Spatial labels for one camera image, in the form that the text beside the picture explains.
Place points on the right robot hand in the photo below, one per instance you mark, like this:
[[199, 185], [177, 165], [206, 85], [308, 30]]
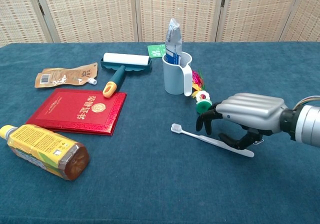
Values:
[[250, 111]]

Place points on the white toothbrush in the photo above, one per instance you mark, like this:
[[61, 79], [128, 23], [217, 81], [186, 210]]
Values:
[[195, 135]]

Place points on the blue and white toothpaste tube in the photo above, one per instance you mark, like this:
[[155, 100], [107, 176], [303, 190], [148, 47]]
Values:
[[173, 41]]

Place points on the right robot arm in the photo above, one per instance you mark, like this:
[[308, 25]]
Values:
[[307, 124]]

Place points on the metal paper clip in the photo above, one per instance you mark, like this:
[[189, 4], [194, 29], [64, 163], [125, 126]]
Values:
[[260, 141]]

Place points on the colourful snack packet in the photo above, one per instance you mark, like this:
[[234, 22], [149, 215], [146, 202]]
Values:
[[203, 104]]

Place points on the blue table cloth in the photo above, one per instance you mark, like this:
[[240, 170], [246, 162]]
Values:
[[175, 184]]

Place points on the green sachet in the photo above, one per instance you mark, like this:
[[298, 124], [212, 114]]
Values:
[[155, 51]]

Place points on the green lint roller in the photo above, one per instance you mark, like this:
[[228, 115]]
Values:
[[125, 59]]

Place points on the red certificate book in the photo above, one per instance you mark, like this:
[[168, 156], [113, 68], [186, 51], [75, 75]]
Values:
[[72, 111]]

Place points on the woven folding screen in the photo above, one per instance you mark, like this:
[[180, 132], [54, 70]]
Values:
[[100, 11]]

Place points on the brown spout pouch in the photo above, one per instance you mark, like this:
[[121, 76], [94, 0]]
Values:
[[65, 76]]

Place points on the yellow label tea bottle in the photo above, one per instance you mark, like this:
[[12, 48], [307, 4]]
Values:
[[37, 144]]

